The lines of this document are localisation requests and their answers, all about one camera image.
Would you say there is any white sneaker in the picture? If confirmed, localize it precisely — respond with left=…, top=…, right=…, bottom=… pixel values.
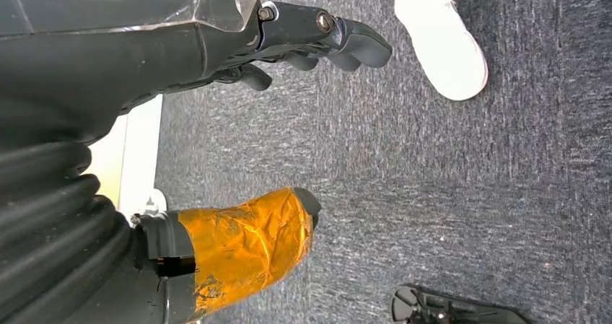
left=389, top=0, right=489, bottom=102

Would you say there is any black plastic floor base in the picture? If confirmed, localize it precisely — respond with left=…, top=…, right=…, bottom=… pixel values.
left=390, top=284, right=529, bottom=324

